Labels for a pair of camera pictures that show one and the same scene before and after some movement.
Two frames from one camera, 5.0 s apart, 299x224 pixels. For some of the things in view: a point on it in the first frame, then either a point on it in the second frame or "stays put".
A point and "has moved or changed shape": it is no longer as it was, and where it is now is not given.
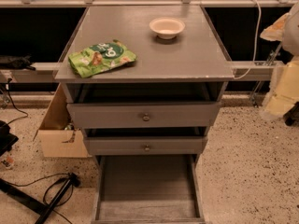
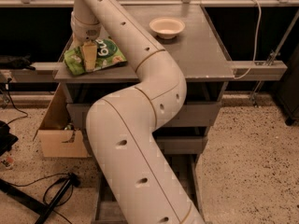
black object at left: x=7 y=139 stays put
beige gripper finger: x=276 y=31 -> x=86 y=32
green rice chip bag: x=100 y=57 has moved or changed shape
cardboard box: x=58 y=136 stays put
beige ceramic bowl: x=166 y=28 stays put
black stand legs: x=33 y=203 stays put
